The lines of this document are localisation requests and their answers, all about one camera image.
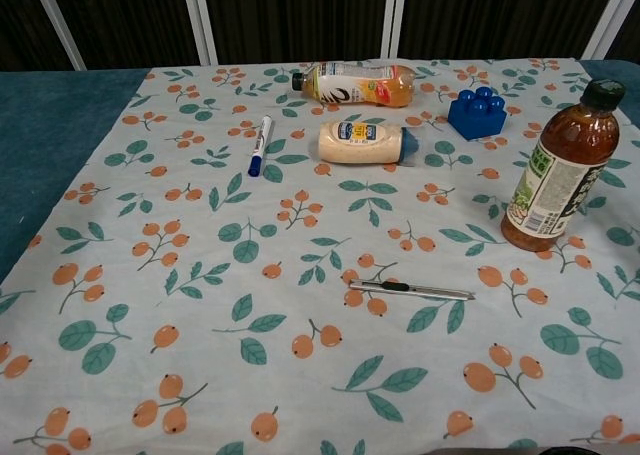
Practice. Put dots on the brown sauce jar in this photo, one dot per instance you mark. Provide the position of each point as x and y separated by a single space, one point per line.
560 175

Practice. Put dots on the mayonnaise squeeze bottle blue cap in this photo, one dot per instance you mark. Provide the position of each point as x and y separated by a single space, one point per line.
360 142

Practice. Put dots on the orange juice bottle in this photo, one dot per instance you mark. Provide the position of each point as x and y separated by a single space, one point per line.
360 87

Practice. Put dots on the white blue marker pen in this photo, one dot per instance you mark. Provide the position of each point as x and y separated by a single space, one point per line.
261 145

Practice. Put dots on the floral tablecloth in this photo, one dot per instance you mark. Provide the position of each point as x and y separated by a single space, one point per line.
250 275

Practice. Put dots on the silver pen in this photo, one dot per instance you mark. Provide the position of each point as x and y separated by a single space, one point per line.
410 290

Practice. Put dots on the blue toy building block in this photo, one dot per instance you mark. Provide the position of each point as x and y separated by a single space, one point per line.
477 115

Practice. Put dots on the dark partition panel white frame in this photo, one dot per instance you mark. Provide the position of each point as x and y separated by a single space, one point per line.
20 30
300 20
135 20
490 15
627 40

